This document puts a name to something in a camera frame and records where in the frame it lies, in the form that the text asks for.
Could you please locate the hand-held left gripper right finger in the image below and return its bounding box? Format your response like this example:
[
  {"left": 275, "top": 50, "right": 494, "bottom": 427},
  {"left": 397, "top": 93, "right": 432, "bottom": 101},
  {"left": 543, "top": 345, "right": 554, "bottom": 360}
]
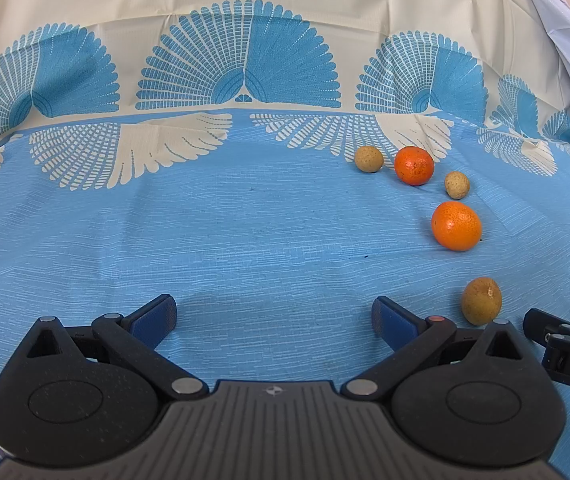
[{"left": 340, "top": 296, "right": 526, "bottom": 401}]

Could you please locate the blue fan-print bed sheet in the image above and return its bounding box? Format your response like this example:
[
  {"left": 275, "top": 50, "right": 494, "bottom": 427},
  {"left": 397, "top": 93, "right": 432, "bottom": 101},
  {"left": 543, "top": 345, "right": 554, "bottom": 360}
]
[{"left": 0, "top": 0, "right": 570, "bottom": 480}]

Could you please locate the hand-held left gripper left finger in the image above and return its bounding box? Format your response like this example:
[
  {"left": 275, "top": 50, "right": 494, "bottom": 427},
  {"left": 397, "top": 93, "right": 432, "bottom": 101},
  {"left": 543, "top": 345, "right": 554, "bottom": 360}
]
[{"left": 25, "top": 294, "right": 209, "bottom": 401}]

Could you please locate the tan longan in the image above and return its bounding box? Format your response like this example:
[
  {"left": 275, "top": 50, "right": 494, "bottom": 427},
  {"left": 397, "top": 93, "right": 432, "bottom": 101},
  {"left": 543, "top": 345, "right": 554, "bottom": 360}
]
[
  {"left": 445, "top": 171, "right": 471, "bottom": 199},
  {"left": 461, "top": 277, "right": 503, "bottom": 326},
  {"left": 355, "top": 145, "right": 384, "bottom": 173}
]

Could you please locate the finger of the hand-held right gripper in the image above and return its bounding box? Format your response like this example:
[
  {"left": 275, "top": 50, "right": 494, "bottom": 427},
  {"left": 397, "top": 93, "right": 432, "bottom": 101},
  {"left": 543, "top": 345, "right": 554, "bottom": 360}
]
[{"left": 523, "top": 307, "right": 570, "bottom": 347}]

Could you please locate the small orange mandarin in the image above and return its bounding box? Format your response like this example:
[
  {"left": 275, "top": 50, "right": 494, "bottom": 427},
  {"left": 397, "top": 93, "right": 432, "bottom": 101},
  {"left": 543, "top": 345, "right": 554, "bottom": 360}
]
[
  {"left": 431, "top": 200, "right": 483, "bottom": 252},
  {"left": 394, "top": 146, "right": 436, "bottom": 187}
]

